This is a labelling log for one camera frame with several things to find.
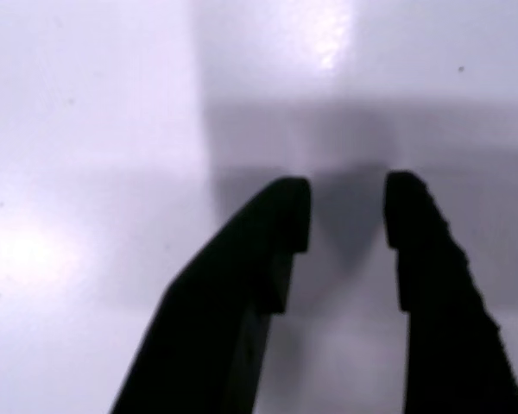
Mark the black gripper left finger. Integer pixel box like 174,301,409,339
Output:
110,176,313,414

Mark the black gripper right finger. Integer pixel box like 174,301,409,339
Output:
382,171,518,414

